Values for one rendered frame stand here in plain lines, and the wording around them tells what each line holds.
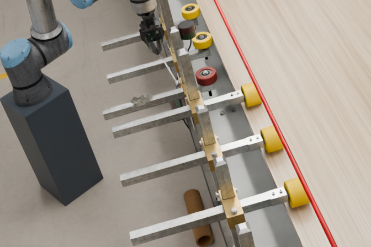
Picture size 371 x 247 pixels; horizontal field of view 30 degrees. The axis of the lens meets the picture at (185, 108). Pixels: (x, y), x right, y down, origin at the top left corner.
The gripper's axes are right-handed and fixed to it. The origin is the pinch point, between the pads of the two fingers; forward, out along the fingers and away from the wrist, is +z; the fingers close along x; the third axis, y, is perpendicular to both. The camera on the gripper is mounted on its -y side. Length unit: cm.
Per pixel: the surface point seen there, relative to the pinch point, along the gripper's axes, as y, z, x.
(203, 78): 13.6, 8.9, 13.9
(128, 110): 11.7, 15.0, -16.5
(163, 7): -17.1, -7.6, 7.3
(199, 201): -9, 92, 0
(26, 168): -77, 100, -86
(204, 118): 58, -8, 8
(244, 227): 107, -11, 8
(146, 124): 36.7, 4.3, -10.6
